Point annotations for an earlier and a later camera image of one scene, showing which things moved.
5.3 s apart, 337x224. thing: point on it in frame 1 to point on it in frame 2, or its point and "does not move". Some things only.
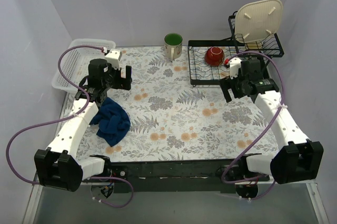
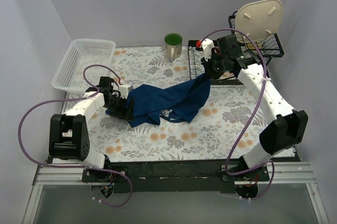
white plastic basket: (77, 65) does not move
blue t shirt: (112, 121) to (150, 104)
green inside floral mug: (173, 44) does not move
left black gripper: (125, 78) to (126, 109)
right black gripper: (229, 87) to (210, 68)
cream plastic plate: (256, 20) does not move
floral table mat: (171, 120) does not move
